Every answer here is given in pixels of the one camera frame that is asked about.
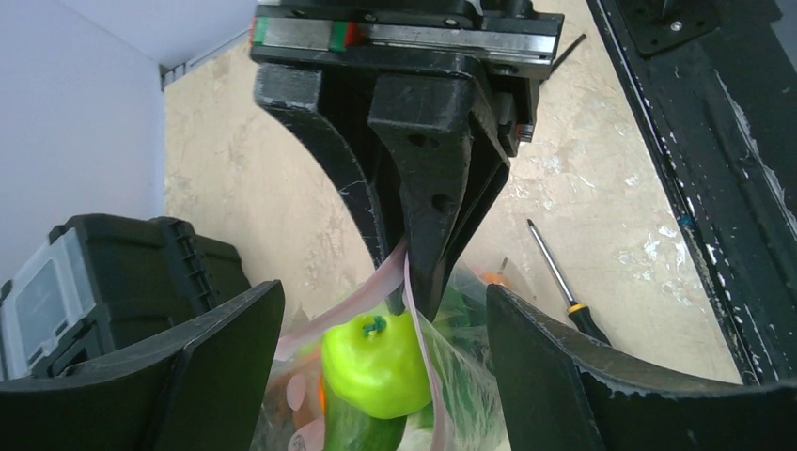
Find aluminium frame rails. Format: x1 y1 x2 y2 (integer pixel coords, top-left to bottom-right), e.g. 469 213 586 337
159 30 249 91

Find black plastic toolbox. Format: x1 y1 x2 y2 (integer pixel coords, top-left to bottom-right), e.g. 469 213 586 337
1 213 250 381

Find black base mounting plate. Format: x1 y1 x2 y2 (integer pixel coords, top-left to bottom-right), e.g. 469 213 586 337
588 1 796 384

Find green leafy vegetable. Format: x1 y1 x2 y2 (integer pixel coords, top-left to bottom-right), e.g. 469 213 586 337
423 288 504 450

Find orange black pliers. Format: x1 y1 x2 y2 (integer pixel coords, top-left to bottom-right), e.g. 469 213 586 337
551 33 586 74

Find green apple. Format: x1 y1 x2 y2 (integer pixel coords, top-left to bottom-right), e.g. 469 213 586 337
320 312 431 419

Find clear zip top bag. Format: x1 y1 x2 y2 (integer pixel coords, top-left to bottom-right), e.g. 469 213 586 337
251 244 508 450

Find black yellow screwdriver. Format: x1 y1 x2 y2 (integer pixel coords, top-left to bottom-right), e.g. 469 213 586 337
526 218 611 346

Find green cucumber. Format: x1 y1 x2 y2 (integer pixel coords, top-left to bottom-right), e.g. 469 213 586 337
322 382 407 451

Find orange green mango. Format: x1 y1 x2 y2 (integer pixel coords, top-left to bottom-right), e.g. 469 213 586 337
478 272 510 288

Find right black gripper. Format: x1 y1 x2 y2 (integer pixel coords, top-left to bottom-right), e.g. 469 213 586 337
248 1 565 319

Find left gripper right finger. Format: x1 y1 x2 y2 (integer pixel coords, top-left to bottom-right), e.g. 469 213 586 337
486 285 796 450

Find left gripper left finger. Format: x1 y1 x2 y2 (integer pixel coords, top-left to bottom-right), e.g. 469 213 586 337
1 280 285 450

